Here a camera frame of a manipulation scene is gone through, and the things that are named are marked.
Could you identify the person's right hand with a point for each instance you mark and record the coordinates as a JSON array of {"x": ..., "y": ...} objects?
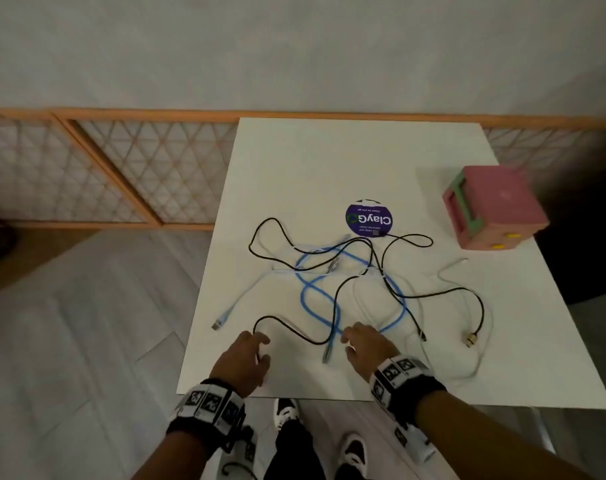
[{"x": 373, "y": 352}]

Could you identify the person's left hand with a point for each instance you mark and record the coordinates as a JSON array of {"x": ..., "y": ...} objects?
[{"x": 238, "y": 362}]

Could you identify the pink box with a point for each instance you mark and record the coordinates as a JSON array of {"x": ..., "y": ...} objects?
[{"x": 502, "y": 199}]

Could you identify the person's left forearm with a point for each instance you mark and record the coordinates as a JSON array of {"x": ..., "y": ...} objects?
[{"x": 173, "y": 459}]

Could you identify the person's right forearm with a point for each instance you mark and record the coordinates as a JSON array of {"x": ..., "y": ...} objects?
[{"x": 483, "y": 439}]

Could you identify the person's black trousers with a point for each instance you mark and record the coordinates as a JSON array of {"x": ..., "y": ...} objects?
[{"x": 293, "y": 454}]

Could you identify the black marker wristband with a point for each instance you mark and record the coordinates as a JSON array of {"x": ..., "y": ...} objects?
[
  {"x": 408, "y": 387},
  {"x": 205, "y": 407}
]

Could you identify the round purple sticker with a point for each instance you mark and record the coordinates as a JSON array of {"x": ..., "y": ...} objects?
[{"x": 369, "y": 219}]

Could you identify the white table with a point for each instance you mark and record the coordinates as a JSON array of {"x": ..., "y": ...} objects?
[{"x": 333, "y": 159}]

